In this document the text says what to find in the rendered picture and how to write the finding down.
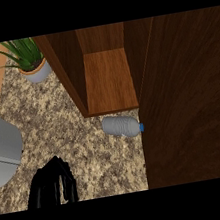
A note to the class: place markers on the brown wooden cabinet door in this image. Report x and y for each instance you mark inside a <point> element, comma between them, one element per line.
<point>188,102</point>

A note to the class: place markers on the clear water bottle blue cap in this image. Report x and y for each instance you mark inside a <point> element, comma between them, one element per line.
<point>121,125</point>

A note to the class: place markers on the brown wooden cabinet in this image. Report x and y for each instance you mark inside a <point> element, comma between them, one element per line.
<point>107,82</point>

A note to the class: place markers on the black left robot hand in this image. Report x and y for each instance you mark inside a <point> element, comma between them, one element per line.
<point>47,188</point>

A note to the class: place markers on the green plant in grey pot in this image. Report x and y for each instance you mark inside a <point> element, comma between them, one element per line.
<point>29,61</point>

